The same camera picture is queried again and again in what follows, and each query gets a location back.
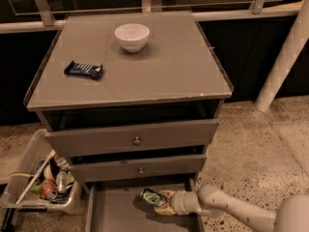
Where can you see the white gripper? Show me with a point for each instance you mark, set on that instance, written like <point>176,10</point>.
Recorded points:
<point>179,202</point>

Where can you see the crushed green soda can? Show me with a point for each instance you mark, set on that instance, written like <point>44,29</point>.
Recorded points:
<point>153,197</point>

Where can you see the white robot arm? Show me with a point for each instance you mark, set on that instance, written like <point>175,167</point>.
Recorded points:
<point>209,201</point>

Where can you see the bottom grey open drawer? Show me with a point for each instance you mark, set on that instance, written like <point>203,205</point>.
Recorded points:
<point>116,206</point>

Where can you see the top grey drawer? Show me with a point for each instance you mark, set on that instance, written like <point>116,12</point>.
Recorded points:
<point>75,143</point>

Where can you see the middle grey drawer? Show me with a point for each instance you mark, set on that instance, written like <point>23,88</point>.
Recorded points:
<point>137,168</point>

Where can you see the grey drawer cabinet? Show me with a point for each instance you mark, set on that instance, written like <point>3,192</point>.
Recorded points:
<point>174,77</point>

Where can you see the silver can in bin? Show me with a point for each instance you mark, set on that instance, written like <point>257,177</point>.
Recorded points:
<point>61,182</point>

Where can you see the red soda can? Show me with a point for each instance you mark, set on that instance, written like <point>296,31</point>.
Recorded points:
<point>48,190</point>

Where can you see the white stick in bin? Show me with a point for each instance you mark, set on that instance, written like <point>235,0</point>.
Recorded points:
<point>36,176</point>

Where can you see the dark blue snack bar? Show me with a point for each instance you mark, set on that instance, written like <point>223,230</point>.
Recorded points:
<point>83,70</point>

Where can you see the white ceramic bowl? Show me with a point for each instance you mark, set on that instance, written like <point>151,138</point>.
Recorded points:
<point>132,37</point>

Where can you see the metal railing with glass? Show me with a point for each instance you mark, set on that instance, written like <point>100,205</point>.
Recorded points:
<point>21,16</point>

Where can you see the white diagonal support post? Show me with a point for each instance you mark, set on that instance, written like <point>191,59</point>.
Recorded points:
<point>290,50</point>

